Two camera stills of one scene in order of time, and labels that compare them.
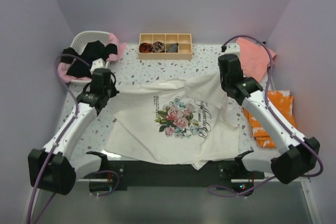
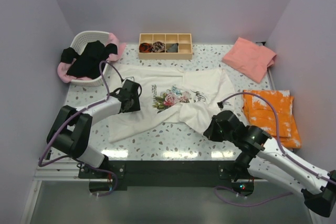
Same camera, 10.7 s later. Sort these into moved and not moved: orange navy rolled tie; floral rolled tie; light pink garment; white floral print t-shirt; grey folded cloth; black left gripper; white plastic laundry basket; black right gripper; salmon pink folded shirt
Moved: black left gripper; white floral print t-shirt; black right gripper
Not moved: white plastic laundry basket; floral rolled tie; grey folded cloth; light pink garment; orange navy rolled tie; salmon pink folded shirt
